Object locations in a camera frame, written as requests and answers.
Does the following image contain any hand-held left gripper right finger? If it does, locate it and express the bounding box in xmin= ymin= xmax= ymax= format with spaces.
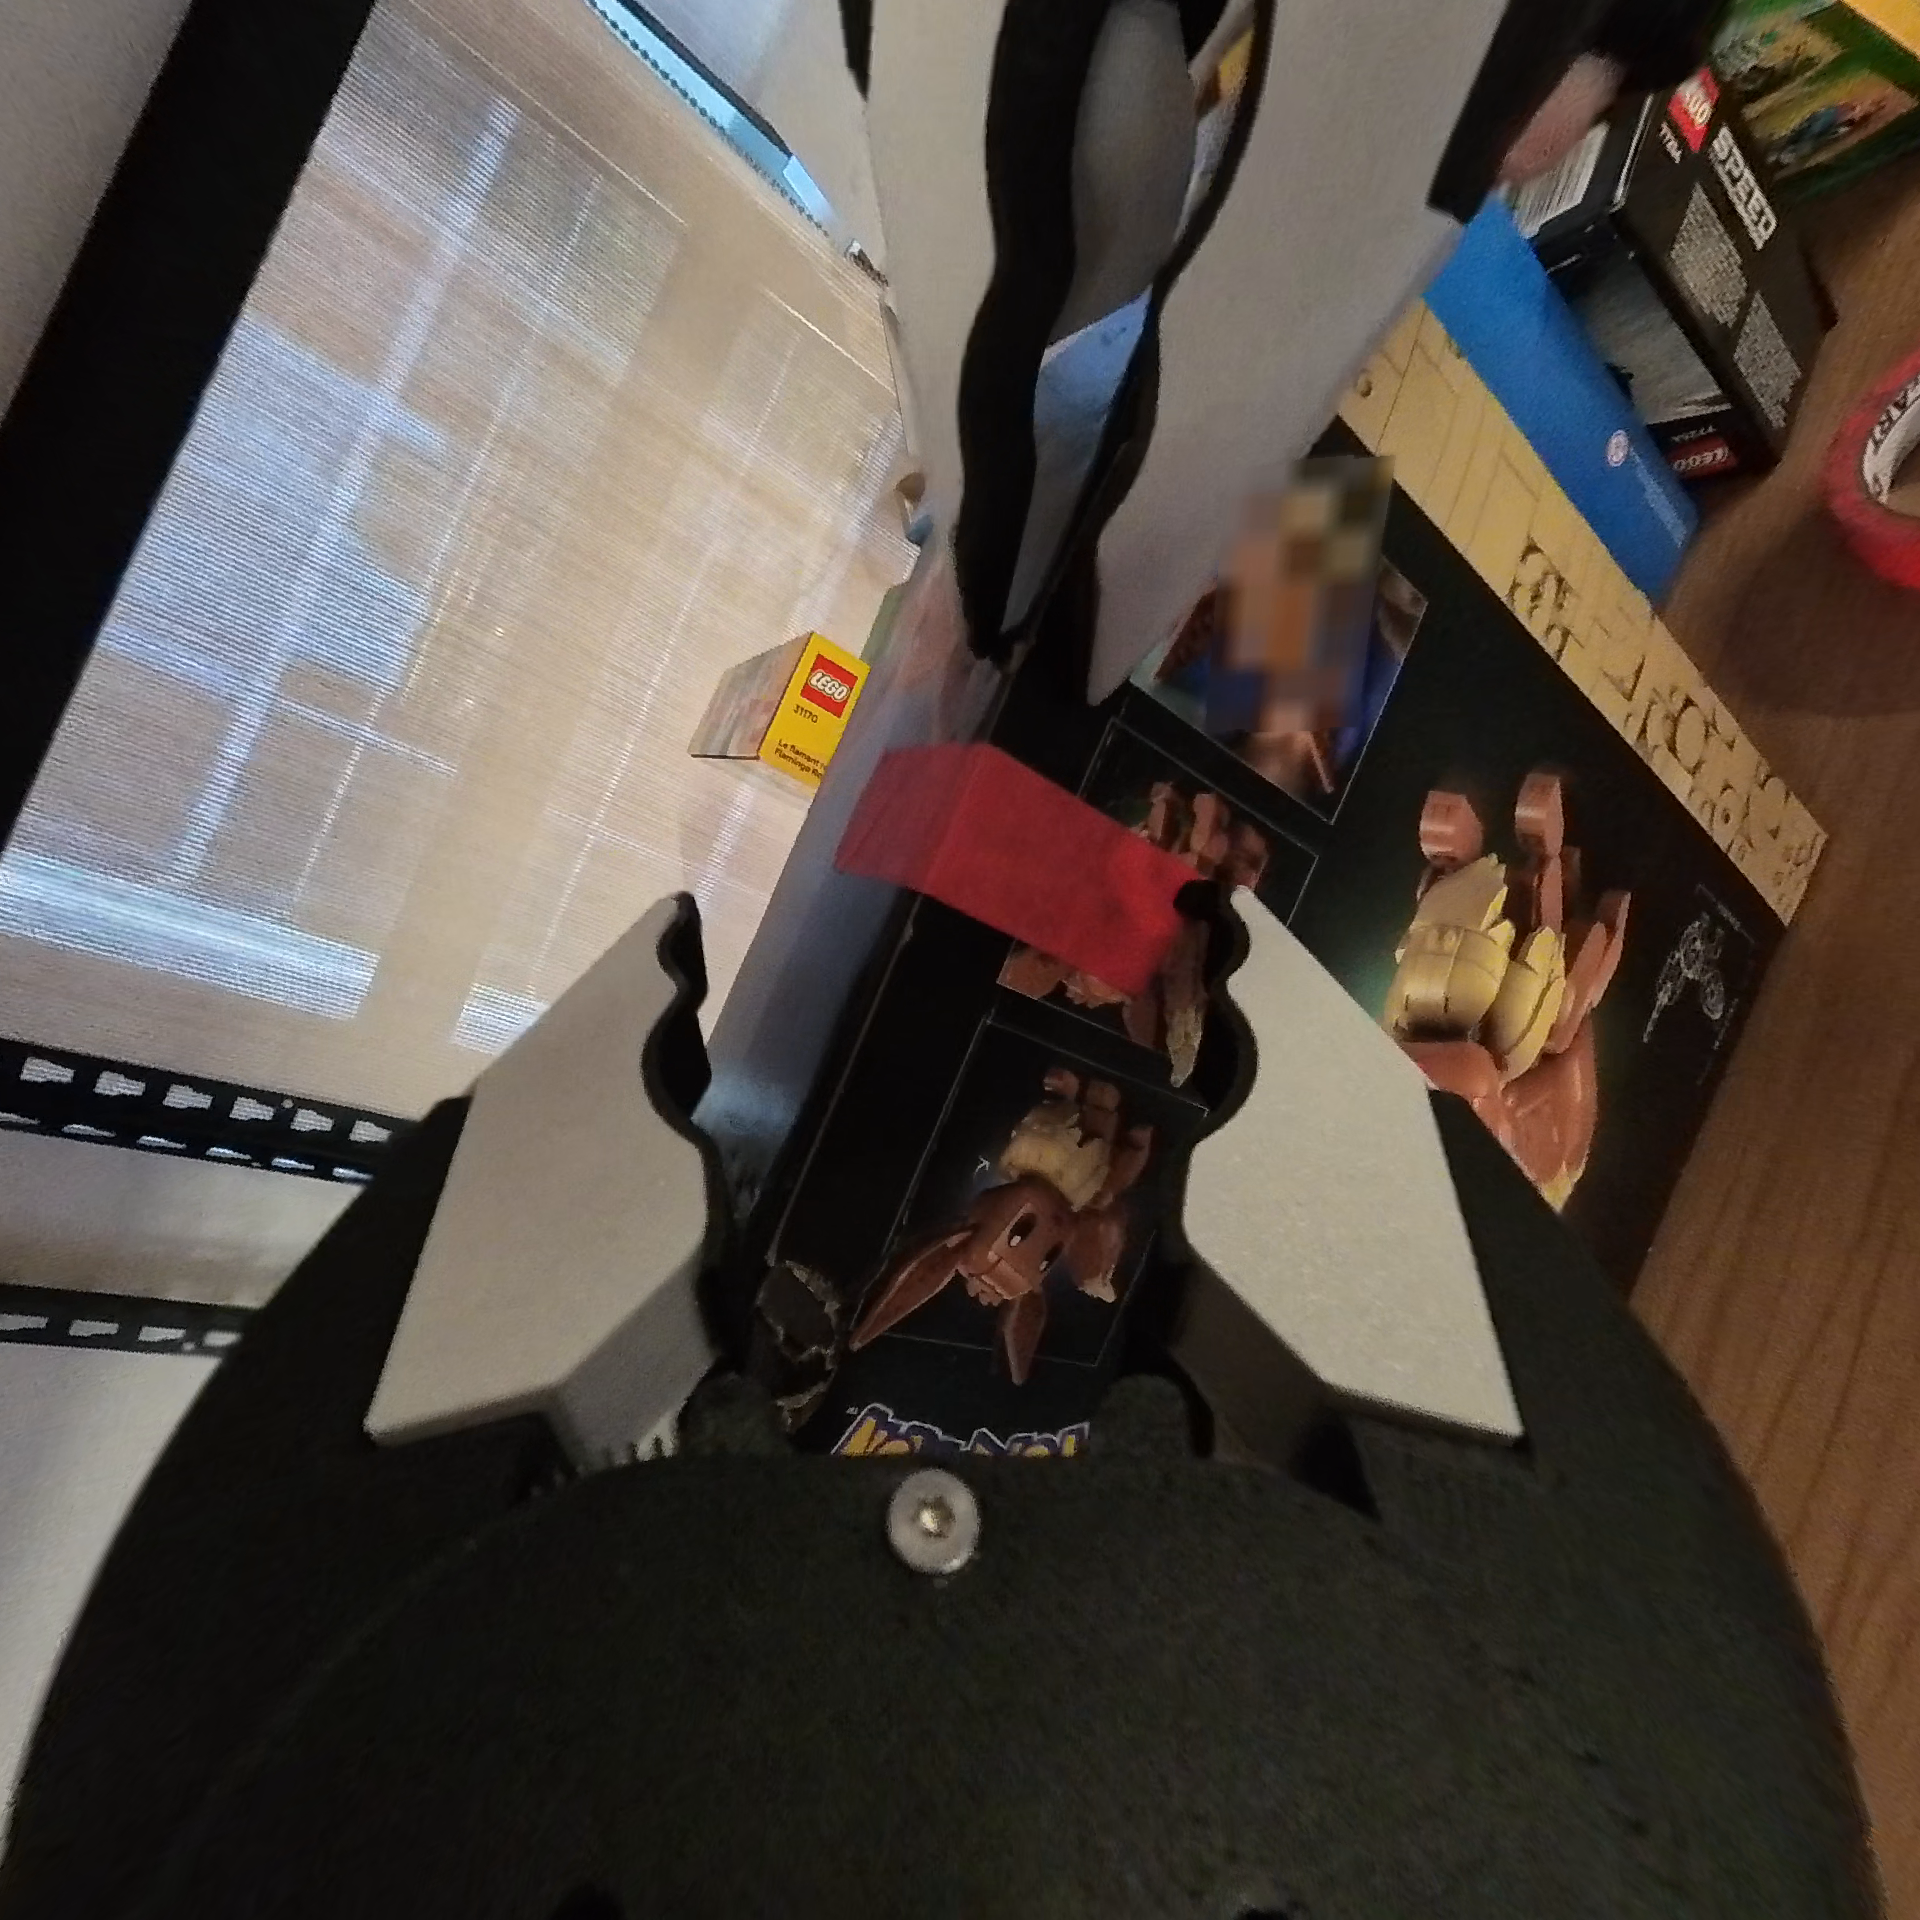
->
xmin=1175 ymin=883 xmax=1528 ymax=1482

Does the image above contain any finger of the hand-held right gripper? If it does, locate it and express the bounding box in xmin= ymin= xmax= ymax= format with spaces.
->
xmin=859 ymin=0 xmax=1115 ymax=657
xmin=1089 ymin=0 xmax=1503 ymax=712

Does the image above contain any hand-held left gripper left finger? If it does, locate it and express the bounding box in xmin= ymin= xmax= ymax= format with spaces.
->
xmin=363 ymin=891 xmax=741 ymax=1468

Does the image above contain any large black tan-edged toy box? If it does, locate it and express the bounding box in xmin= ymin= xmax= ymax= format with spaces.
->
xmin=705 ymin=299 xmax=1834 ymax=1466

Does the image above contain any red tape strip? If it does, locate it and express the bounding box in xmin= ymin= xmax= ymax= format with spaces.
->
xmin=836 ymin=743 xmax=1203 ymax=1000

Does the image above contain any yellow toy box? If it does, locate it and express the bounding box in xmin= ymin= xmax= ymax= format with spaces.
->
xmin=691 ymin=632 xmax=874 ymax=789

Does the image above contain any red tape roll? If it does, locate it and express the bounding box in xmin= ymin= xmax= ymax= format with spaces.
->
xmin=1821 ymin=352 xmax=1920 ymax=588

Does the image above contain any black metal shelf rack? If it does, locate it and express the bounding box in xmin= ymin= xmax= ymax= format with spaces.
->
xmin=0 ymin=0 xmax=888 ymax=1367

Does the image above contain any white shelf board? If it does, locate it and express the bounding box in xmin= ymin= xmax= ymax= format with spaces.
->
xmin=0 ymin=0 xmax=197 ymax=408

